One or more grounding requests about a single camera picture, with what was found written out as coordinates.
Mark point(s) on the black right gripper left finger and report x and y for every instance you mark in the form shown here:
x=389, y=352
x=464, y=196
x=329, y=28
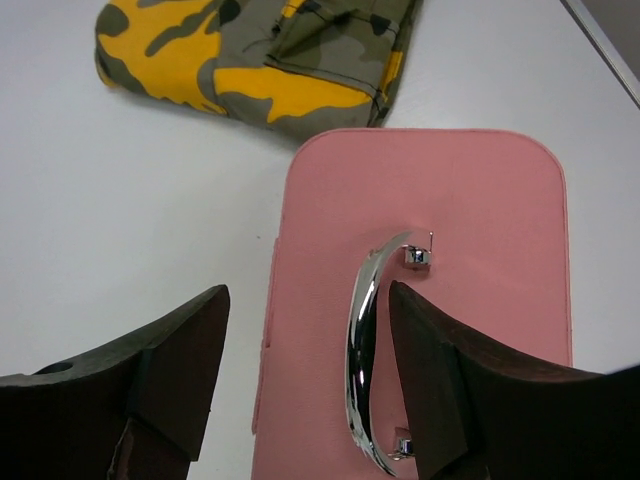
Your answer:
x=134, y=408

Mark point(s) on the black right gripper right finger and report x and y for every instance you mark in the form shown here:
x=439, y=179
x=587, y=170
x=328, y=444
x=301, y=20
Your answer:
x=479, y=409

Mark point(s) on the pink case with chrome handle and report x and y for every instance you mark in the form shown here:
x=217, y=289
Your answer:
x=491, y=207

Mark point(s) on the yellow camouflage garment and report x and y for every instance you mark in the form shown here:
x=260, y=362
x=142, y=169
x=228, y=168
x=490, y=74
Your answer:
x=299, y=68

